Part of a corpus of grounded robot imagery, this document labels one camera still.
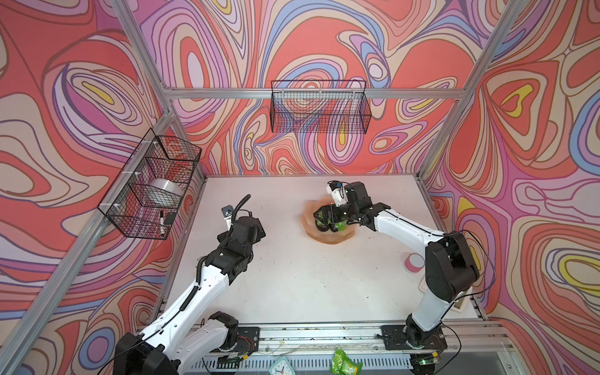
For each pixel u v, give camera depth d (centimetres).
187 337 54
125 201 67
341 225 91
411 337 66
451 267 47
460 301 78
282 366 68
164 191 69
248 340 73
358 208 69
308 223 99
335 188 80
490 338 76
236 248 59
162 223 72
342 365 69
